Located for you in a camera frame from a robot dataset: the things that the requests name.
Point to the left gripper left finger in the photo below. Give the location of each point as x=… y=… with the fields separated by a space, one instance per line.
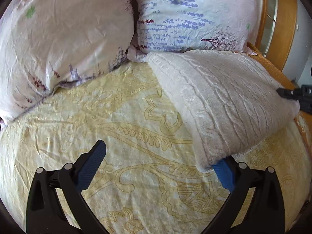
x=44 y=211

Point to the beige cable knit sweater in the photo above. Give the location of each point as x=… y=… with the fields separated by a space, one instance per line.
x=227 y=101

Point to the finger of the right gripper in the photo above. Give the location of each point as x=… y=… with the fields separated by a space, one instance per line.
x=295 y=94

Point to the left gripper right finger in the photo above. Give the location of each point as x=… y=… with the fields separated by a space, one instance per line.
x=266 y=212

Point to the pink floral pillow left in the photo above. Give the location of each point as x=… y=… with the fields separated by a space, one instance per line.
x=47 y=44

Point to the pink floral pillow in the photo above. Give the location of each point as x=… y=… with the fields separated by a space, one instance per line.
x=47 y=44
x=183 y=25

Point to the pink floral pillow right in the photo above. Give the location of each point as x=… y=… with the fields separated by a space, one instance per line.
x=183 y=25

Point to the wooden headboard frame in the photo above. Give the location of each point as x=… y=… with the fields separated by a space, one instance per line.
x=276 y=31

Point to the yellow orange patterned bedsheet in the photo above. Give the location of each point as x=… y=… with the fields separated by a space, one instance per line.
x=148 y=181

